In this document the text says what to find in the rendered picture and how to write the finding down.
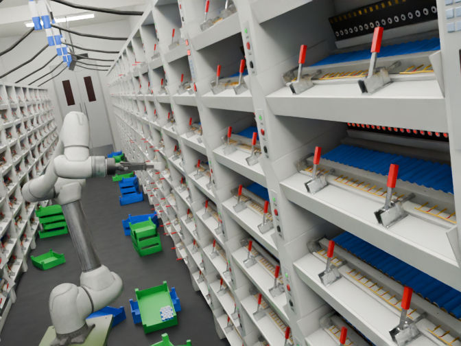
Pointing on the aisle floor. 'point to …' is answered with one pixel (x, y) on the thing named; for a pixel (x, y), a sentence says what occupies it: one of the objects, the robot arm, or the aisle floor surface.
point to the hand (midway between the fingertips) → (154, 165)
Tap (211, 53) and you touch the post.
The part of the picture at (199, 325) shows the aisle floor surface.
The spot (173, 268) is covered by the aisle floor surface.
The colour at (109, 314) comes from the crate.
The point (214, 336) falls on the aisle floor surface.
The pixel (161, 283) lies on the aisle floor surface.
